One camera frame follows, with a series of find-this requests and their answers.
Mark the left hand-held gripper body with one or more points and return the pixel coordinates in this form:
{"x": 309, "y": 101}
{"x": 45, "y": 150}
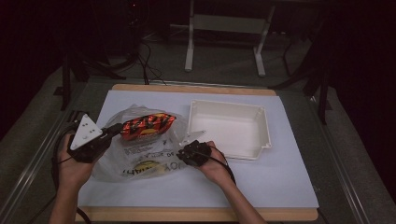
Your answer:
{"x": 88, "y": 137}

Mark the red and orange snack packet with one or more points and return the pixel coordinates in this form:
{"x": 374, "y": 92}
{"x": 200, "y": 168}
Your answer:
{"x": 146, "y": 126}

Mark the clear plastic bag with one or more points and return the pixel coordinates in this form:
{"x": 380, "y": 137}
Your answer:
{"x": 146, "y": 149}

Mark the white plastic bin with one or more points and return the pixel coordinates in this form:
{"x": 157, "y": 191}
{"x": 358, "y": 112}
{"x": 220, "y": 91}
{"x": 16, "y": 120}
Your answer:
{"x": 230, "y": 130}

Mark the person's right hand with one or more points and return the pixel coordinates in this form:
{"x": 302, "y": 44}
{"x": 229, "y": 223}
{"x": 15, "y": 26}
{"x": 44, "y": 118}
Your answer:
{"x": 216, "y": 168}

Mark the white metal stand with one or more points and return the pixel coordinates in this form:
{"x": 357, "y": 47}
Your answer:
{"x": 227, "y": 25}

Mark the wooden table board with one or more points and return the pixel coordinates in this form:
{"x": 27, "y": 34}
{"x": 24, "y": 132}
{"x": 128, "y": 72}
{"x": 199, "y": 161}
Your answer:
{"x": 193, "y": 214}

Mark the white paper sheet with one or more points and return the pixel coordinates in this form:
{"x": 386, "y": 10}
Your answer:
{"x": 264, "y": 180}

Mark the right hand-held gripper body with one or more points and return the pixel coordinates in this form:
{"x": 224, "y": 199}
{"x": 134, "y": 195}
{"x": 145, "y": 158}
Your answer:
{"x": 194, "y": 152}

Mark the black stand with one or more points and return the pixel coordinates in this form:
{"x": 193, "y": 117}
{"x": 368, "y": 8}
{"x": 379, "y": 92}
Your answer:
{"x": 67, "y": 81}
{"x": 322, "y": 84}

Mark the aluminium frame rail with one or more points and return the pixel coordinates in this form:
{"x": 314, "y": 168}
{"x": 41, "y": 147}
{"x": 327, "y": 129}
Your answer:
{"x": 34, "y": 165}
{"x": 339, "y": 161}

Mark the person's left hand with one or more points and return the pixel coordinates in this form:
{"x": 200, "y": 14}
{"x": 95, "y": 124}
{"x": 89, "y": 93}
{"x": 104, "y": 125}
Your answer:
{"x": 73, "y": 169}

